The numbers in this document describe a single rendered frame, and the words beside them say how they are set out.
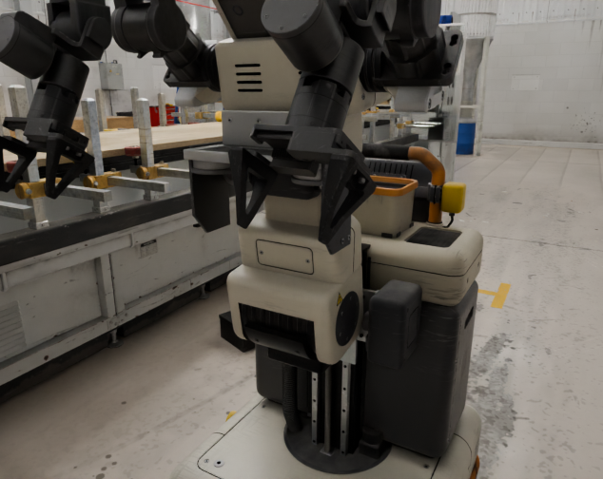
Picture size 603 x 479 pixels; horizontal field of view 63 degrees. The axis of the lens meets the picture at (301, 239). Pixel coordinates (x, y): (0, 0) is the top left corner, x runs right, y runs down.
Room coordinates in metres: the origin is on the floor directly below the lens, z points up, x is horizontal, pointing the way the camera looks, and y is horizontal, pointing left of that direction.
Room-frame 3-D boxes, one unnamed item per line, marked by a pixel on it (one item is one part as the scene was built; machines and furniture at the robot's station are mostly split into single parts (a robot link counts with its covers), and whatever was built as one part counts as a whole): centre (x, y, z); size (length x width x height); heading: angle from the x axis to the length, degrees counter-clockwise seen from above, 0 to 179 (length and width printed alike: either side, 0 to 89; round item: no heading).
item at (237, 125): (0.83, 0.05, 0.99); 0.28 x 0.16 x 0.22; 60
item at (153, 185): (1.78, 0.65, 0.81); 0.43 x 0.03 x 0.04; 61
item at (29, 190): (1.59, 0.86, 0.83); 0.14 x 0.06 x 0.05; 151
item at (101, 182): (1.81, 0.73, 0.81); 0.14 x 0.06 x 0.05; 151
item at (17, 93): (1.57, 0.87, 0.91); 0.04 x 0.04 x 0.48; 61
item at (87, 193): (1.56, 0.77, 0.83); 0.43 x 0.03 x 0.04; 61
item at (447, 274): (1.16, -0.14, 0.59); 0.55 x 0.34 x 0.83; 60
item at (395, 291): (0.90, -0.07, 0.68); 0.28 x 0.27 x 0.25; 60
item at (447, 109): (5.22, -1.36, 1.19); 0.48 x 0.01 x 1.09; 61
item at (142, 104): (2.01, 0.62, 0.86); 0.04 x 0.04 x 0.48; 61
